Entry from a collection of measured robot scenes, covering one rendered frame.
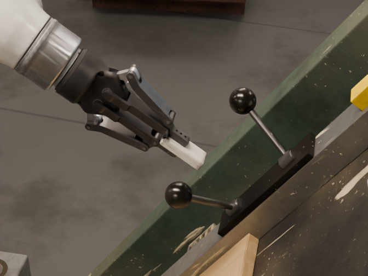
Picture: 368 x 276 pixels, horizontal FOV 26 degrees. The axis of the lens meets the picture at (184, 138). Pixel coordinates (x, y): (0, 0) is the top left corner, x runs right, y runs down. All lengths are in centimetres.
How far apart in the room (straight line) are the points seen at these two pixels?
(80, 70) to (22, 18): 10
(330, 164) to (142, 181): 237
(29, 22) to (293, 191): 42
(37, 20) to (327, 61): 45
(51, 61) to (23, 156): 251
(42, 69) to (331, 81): 45
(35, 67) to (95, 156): 245
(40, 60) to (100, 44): 329
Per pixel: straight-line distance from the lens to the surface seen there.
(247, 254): 112
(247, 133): 134
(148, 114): 113
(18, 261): 174
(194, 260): 121
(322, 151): 105
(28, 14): 109
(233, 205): 114
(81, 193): 334
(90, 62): 111
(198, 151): 117
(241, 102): 109
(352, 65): 125
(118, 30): 451
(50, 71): 109
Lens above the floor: 213
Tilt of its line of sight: 36 degrees down
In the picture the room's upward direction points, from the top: straight up
